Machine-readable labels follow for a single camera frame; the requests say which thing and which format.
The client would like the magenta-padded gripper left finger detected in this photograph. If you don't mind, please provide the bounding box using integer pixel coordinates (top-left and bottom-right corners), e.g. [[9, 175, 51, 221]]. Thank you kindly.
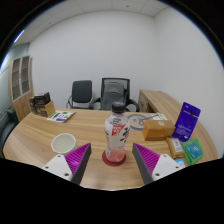
[[41, 142, 93, 186]]

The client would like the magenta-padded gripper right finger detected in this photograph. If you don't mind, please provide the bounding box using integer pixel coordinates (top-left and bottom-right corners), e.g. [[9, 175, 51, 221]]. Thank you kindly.
[[131, 142, 184, 186]]

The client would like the clear black-capped drink bottle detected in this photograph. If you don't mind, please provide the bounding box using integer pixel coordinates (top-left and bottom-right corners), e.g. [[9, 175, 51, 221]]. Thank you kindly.
[[104, 101, 131, 164]]

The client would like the small light blue packet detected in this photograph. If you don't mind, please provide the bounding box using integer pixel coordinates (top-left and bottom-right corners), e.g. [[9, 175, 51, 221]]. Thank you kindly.
[[174, 158, 187, 169]]

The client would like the yellow snack packet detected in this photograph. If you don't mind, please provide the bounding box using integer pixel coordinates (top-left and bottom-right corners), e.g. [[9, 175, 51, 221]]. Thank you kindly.
[[165, 136, 185, 160]]

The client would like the white patterned ceramic cup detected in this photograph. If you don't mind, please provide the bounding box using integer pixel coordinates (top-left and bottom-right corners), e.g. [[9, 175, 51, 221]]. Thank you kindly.
[[50, 132, 78, 156]]

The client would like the green packet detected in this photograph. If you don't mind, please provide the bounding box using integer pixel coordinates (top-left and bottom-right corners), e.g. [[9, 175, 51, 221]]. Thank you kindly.
[[181, 138, 204, 166]]

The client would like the orange cardboard box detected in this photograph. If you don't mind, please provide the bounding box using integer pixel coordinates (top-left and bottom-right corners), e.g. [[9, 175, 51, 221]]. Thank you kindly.
[[141, 119, 176, 142]]

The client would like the flat round red coaster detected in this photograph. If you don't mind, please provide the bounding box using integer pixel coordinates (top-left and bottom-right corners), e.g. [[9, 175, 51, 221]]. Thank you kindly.
[[101, 150, 127, 167]]

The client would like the purple product package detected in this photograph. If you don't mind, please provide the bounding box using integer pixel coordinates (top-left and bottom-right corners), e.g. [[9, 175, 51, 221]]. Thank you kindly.
[[171, 101, 202, 143]]

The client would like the white green printed leaflet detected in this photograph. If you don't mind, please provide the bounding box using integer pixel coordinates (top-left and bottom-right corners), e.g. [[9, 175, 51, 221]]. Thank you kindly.
[[46, 110, 76, 123]]

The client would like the white paper with round print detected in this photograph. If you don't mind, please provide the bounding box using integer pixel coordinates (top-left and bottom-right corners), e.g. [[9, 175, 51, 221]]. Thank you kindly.
[[126, 112, 168, 132]]

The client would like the brown kraft cardboard box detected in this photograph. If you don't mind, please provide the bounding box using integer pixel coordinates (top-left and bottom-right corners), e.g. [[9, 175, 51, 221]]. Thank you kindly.
[[35, 100, 56, 118]]

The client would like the dark armchair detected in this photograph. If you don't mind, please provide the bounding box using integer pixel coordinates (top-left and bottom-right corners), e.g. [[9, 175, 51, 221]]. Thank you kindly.
[[0, 108, 20, 149]]

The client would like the wooden side desk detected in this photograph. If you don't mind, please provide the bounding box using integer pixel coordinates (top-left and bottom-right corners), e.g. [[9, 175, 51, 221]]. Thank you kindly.
[[137, 89, 184, 126]]

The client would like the black cardboard box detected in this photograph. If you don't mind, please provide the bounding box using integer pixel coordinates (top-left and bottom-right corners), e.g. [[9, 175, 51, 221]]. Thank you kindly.
[[28, 92, 52, 116]]

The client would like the black office chair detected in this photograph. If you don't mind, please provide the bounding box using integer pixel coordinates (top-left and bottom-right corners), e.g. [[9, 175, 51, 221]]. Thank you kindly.
[[65, 79, 94, 110]]

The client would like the wooden glass-door shelf cabinet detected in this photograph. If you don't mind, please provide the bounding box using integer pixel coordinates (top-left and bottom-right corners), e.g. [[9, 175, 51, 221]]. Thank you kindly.
[[8, 54, 35, 123]]

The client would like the grey mesh office chair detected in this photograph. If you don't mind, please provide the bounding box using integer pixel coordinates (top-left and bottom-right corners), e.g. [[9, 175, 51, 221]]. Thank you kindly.
[[89, 77, 141, 113]]

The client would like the ceiling light panel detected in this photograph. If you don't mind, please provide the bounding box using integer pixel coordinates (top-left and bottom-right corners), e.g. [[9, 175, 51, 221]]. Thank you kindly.
[[13, 29, 26, 44]]

